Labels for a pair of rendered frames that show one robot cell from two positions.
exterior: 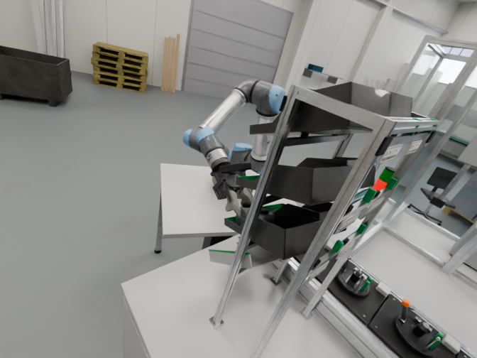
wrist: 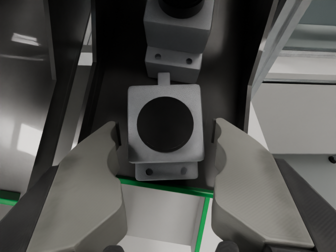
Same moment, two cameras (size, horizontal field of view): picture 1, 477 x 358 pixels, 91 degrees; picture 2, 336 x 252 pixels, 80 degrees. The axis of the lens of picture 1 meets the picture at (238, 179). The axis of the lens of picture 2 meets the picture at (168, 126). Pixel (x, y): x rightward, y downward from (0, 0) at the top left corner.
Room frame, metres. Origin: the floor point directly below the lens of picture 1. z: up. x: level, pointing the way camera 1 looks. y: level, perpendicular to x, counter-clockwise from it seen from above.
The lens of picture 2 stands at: (0.68, -0.01, 1.35)
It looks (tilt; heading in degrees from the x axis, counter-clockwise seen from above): 55 degrees down; 219
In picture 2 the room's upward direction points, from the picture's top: 7 degrees clockwise
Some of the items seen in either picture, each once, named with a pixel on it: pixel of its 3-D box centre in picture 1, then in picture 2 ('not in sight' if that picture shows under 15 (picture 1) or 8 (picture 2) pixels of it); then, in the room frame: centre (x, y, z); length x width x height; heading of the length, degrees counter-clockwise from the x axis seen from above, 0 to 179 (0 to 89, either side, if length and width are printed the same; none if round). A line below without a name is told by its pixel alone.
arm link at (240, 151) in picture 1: (241, 154); not in sight; (1.36, 0.02, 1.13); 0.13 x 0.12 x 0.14; 65
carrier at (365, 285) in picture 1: (356, 276); not in sight; (0.72, -0.57, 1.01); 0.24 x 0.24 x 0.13; 47
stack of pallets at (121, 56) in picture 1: (122, 67); not in sight; (6.45, 3.80, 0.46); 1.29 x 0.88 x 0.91; 115
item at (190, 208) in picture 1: (232, 195); not in sight; (1.31, 0.01, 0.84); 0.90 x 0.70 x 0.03; 115
